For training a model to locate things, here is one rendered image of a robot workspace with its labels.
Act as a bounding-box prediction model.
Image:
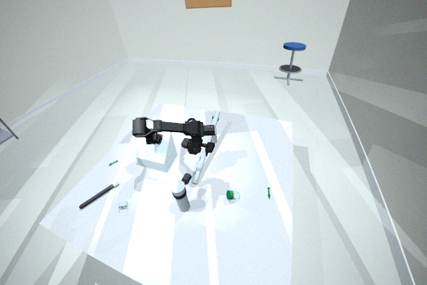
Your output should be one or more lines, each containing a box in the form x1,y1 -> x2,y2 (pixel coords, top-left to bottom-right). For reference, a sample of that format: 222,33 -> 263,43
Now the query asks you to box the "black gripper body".
181,137 -> 215,153

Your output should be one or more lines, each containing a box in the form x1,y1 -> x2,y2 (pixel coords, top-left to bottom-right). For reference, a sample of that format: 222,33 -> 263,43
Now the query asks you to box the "grey cylinder with white top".
170,180 -> 190,212

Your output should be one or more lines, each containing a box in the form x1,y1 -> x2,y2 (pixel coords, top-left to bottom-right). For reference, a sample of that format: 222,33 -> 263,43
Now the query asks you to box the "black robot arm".
132,117 -> 215,155

